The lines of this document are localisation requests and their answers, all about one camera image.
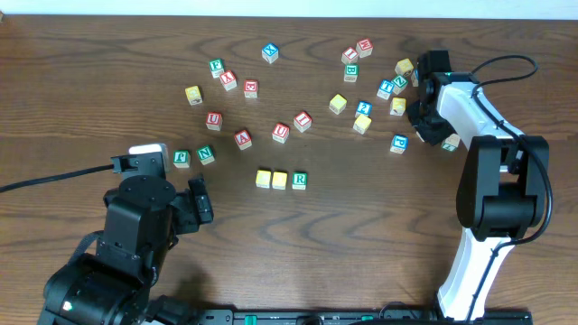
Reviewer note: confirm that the red I block centre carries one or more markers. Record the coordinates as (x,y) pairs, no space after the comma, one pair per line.
(302,121)

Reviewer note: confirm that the green R block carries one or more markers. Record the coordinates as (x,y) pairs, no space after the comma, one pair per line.
(299,180)

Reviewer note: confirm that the blue 5 block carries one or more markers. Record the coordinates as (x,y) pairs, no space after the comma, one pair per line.
(415,78)

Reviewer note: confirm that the yellow block top right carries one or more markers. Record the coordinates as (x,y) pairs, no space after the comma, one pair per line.
(404,68)

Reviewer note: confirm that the green N block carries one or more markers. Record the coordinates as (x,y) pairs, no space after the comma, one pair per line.
(205,155)

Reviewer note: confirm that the green Z block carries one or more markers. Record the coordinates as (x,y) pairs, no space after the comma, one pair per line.
(400,83)

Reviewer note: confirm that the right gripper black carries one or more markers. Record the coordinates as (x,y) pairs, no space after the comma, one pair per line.
(424,119)

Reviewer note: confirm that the red i block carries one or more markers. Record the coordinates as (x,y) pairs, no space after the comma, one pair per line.
(349,56)
(302,121)

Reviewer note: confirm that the yellow block below 2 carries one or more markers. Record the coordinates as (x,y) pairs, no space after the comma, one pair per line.
(362,124)

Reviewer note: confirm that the green J block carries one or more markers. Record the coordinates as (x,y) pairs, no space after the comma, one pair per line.
(181,159)

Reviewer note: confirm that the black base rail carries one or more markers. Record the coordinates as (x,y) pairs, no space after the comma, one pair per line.
(395,315)

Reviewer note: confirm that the green white block right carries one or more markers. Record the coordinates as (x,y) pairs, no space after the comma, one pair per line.
(451,143)

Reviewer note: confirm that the blue T block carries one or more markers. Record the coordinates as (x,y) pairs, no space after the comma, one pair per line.
(385,89)

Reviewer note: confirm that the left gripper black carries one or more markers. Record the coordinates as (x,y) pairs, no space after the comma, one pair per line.
(199,204)

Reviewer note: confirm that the red E block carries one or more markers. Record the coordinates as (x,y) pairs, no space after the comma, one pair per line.
(251,88)

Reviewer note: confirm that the green B block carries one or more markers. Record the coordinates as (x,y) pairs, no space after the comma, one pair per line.
(351,72)

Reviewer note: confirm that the yellow K block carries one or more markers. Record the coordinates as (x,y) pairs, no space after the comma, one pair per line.
(397,106)

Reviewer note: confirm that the blue 2 block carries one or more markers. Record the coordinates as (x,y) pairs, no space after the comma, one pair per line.
(364,108)

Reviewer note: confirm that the red u block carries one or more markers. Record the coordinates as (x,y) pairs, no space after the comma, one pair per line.
(214,121)
(280,133)

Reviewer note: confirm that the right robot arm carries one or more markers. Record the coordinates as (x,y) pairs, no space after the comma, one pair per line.
(504,199)

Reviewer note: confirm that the yellow block far left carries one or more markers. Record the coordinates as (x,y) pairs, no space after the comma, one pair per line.
(193,95)

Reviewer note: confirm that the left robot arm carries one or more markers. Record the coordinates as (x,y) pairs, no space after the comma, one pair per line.
(110,275)

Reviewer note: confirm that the blue P block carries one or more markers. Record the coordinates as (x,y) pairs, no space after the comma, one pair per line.
(399,144)

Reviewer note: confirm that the yellow block centre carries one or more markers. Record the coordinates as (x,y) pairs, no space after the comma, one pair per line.
(337,104)

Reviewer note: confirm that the blue L block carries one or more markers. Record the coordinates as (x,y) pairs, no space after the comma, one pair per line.
(420,137)

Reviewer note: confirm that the red U block centre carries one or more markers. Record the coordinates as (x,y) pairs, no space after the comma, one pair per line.
(280,133)

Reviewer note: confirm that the red U block left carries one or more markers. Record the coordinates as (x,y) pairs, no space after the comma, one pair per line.
(214,121)

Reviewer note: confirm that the yellow O block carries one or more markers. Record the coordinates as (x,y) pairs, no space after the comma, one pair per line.
(279,180)

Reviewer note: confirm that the green F block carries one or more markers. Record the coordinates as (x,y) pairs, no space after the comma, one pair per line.
(216,67)

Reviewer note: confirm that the red H block top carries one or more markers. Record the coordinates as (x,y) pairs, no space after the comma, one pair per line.
(364,48)

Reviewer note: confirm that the yellow C block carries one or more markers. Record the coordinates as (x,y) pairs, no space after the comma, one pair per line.
(263,179)

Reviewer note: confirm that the red A block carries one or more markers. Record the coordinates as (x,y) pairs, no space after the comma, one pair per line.
(243,139)

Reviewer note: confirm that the blue X block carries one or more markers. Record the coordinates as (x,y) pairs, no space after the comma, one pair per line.
(270,53)

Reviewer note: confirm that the red I block top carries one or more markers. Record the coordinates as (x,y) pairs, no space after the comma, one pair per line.
(349,56)

